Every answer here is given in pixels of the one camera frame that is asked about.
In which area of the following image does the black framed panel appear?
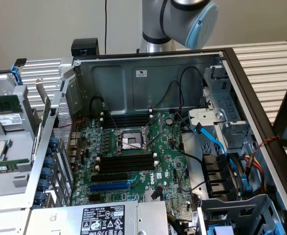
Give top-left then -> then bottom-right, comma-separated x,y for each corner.
272,70 -> 287,150

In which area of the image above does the blue expansion slot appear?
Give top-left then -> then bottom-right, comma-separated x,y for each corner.
89,182 -> 131,193

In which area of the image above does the open PC case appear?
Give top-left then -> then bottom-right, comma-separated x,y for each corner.
0,47 -> 287,235

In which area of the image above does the long black expansion slot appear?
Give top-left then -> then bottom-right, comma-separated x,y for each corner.
90,171 -> 129,183

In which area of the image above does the green Dell motherboard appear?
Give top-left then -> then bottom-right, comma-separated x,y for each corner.
71,111 -> 195,209

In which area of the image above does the silver metal disk bay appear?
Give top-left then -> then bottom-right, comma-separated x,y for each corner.
188,66 -> 254,152

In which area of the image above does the black box device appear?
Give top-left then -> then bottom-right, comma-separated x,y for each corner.
71,38 -> 100,57

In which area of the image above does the thin metal locking lever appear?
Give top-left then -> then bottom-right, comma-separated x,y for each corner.
117,138 -> 145,150

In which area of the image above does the black fan duct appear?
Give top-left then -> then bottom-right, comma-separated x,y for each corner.
201,153 -> 244,199

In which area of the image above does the silver power supply with label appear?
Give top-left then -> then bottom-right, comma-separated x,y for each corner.
29,200 -> 170,235

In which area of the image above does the blue disk carrier bracket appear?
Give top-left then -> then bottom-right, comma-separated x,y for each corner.
0,62 -> 24,86

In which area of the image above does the short black looped wire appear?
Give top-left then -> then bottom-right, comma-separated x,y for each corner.
89,95 -> 108,118

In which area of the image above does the blue SATA wire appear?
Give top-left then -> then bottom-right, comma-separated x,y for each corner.
193,122 -> 237,177

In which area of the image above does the red yellow orange wire bundle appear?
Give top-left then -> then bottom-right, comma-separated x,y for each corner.
238,153 -> 267,194

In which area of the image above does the thick black wire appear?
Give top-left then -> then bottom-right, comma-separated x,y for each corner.
182,151 -> 205,164

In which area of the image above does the red black thin wire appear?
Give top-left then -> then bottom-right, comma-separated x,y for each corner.
150,80 -> 183,110

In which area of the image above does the silver hard disk white label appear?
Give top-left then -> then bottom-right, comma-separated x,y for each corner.
0,73 -> 23,128

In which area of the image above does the dark grey drive cage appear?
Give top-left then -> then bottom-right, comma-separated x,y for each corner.
199,193 -> 285,235

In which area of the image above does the CPU socket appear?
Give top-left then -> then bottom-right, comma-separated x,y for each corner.
113,126 -> 151,156

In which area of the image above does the black camera cable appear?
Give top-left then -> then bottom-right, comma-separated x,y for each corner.
104,0 -> 108,55

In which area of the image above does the red black twisted wire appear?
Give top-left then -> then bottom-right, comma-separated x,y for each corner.
254,135 -> 281,154

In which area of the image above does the grey parts rack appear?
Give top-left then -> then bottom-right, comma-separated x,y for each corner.
0,84 -> 40,199

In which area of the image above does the green graphics card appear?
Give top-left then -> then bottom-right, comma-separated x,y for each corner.
35,78 -> 53,130

